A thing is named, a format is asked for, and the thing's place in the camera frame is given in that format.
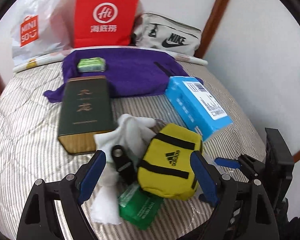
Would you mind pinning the white cloth glove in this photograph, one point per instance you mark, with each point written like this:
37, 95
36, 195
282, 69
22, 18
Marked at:
134, 135

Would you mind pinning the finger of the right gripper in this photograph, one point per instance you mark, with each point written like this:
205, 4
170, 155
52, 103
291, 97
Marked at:
230, 163

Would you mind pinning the red paper bag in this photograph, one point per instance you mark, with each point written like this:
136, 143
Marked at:
103, 22

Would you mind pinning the dark green book box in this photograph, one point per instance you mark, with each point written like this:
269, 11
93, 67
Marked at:
85, 111

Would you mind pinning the purple towel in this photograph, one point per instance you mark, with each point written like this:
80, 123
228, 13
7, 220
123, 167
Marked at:
129, 72

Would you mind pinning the beige Nike bag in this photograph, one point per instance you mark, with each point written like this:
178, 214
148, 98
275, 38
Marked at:
159, 32

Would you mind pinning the black clip tool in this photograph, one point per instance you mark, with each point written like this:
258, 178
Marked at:
124, 165

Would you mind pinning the striped bed quilt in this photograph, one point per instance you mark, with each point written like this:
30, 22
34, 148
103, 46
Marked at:
29, 149

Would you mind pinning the yellow adidas pouch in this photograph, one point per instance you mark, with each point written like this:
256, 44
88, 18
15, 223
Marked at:
165, 169

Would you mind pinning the white Miniso plastic bag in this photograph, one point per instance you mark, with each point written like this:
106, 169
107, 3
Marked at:
39, 29

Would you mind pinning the green tissue pack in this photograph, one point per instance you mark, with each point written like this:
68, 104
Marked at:
94, 64

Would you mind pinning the blue tissue package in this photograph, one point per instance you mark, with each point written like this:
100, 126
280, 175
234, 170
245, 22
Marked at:
197, 107

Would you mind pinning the green wipes packet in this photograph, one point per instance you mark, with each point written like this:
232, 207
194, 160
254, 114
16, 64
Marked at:
139, 207

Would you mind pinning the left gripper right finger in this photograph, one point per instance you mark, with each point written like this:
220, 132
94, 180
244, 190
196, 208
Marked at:
241, 210

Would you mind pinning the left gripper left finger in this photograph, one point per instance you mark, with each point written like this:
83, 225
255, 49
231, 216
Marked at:
39, 218

